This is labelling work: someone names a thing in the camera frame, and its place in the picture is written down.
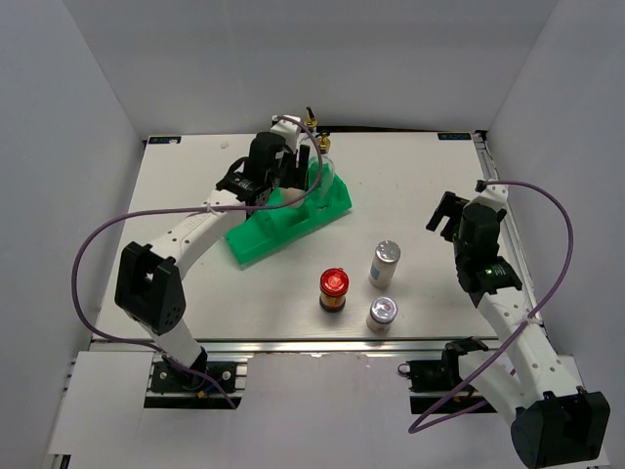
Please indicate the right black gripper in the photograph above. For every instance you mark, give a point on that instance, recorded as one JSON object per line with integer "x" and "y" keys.
{"x": 450, "y": 206}

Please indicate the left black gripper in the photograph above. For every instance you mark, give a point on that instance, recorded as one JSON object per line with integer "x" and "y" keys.
{"x": 296, "y": 175}

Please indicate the glass bottle with dark bottom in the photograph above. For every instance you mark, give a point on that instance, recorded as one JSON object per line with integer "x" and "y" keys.
{"x": 310, "y": 122}

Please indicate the glass bottle gold black pourer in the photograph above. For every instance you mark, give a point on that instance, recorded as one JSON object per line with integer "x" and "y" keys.
{"x": 321, "y": 195}

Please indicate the blue label silver lid shaker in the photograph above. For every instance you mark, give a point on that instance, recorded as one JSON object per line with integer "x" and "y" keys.
{"x": 384, "y": 262}

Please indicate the jar with silver lid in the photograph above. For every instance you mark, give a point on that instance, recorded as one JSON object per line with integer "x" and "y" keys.
{"x": 291, "y": 197}

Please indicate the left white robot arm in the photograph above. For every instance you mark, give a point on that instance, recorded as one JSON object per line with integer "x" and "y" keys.
{"x": 149, "y": 286}

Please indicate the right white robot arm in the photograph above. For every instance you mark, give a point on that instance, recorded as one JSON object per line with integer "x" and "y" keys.
{"x": 553, "y": 420}

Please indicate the green three-compartment bin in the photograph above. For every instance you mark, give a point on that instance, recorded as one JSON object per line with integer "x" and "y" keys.
{"x": 267, "y": 231}

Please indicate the right blue table label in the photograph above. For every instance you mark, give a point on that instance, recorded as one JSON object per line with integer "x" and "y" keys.
{"x": 454, "y": 137}

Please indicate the blue table label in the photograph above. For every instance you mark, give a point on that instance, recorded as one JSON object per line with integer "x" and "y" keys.
{"x": 164, "y": 140}
{"x": 454, "y": 137}

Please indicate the small red label spice jar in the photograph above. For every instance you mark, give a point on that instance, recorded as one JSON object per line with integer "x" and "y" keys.
{"x": 382, "y": 313}

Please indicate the red lid dark sauce jar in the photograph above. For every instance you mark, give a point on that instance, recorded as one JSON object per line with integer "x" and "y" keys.
{"x": 333, "y": 288}

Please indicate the left blue table label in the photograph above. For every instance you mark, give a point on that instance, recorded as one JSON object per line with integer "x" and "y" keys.
{"x": 164, "y": 140}

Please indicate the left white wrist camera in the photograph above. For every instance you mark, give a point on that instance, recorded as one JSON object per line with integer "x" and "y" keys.
{"x": 288, "y": 129}

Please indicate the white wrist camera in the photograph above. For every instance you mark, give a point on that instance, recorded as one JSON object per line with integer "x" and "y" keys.
{"x": 288, "y": 129}
{"x": 493, "y": 195}

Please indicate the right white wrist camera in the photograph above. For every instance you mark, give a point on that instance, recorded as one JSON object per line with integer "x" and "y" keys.
{"x": 493, "y": 195}

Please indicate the right aluminium table rail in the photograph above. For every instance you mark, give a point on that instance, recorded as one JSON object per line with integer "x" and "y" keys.
{"x": 511, "y": 247}

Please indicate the aluminium table rail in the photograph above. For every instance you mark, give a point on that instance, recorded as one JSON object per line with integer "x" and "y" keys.
{"x": 511, "y": 247}
{"x": 239, "y": 350}

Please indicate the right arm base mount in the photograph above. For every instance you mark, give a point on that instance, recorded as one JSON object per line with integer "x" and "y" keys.
{"x": 428, "y": 377}

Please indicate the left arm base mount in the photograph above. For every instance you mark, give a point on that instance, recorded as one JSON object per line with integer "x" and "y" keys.
{"x": 171, "y": 388}

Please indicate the front aluminium table rail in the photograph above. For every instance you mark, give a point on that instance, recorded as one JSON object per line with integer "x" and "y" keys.
{"x": 239, "y": 350}

